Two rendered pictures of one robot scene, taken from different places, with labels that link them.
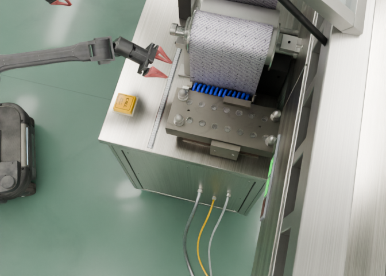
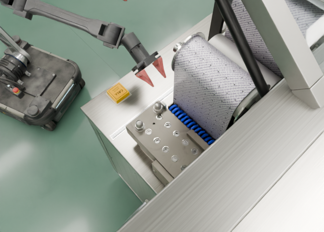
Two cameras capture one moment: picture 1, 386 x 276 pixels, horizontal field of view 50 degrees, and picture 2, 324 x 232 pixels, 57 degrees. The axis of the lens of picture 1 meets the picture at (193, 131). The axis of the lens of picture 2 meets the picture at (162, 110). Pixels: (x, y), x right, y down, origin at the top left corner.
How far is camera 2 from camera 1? 0.51 m
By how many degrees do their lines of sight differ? 16
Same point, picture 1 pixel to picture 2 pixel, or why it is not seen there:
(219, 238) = not seen: outside the picture
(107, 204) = (91, 169)
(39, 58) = (61, 16)
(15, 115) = (71, 71)
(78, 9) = (162, 30)
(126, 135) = (101, 117)
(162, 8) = not seen: hidden behind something
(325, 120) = (180, 192)
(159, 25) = not seen: hidden behind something
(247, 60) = (218, 103)
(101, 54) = (107, 36)
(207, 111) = (168, 133)
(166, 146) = (125, 143)
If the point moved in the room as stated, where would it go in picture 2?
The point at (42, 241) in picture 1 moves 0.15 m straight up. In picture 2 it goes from (33, 166) to (24, 159)
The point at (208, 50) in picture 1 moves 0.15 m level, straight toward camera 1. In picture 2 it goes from (188, 75) to (157, 111)
